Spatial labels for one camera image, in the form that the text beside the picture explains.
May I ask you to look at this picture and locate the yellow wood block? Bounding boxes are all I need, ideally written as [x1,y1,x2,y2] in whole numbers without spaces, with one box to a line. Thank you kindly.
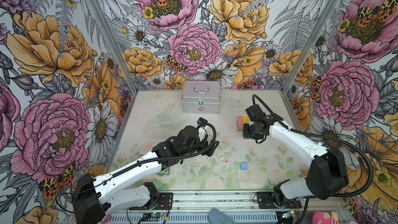
[242,117,249,124]

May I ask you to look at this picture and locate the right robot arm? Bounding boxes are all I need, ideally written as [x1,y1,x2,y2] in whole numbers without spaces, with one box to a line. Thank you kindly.
[243,104,349,207]

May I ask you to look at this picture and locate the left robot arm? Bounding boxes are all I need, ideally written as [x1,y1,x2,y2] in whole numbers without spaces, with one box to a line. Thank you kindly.
[71,123,219,224]

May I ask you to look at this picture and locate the small orange white toy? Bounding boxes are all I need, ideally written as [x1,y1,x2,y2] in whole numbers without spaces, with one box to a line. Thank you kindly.
[220,156,229,164]

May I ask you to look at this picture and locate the light blue wood cube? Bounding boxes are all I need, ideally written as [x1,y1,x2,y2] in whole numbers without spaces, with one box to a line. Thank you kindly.
[240,162,248,171]

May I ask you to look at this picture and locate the clear glass bowl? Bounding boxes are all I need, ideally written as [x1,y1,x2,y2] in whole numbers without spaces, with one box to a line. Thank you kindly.
[152,107,189,130]

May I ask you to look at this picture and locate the owl sticker toy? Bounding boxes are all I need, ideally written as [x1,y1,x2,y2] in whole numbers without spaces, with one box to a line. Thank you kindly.
[157,168,170,177]

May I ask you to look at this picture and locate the silver first aid case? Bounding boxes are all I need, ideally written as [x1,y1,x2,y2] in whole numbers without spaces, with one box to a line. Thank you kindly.
[181,80,221,114]

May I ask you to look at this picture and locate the grey blue cloth object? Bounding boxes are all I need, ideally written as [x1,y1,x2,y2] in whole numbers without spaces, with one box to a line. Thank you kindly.
[208,208,235,224]

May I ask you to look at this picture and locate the pink plush toy right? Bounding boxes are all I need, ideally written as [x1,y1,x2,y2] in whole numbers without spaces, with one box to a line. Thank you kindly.
[312,211,358,224]

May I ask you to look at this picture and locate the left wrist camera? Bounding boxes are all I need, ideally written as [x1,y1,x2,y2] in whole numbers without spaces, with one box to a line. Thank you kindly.
[197,117,208,126]

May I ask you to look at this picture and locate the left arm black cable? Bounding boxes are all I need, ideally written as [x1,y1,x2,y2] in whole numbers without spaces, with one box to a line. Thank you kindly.
[55,122,217,215]

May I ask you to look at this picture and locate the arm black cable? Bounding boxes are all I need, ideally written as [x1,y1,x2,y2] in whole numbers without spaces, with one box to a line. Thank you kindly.
[55,122,217,215]
[251,94,374,224]

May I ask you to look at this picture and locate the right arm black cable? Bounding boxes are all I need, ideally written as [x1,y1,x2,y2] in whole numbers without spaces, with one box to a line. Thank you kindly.
[251,94,374,224]

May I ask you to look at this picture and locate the aluminium front rail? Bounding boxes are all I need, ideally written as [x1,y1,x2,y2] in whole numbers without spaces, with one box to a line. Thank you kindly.
[99,190,352,224]

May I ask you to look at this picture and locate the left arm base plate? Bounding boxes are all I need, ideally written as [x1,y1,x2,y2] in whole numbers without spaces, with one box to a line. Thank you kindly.
[129,192,174,211]

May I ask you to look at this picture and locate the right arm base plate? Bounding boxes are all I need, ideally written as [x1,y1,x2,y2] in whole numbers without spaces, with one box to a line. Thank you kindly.
[252,191,302,209]

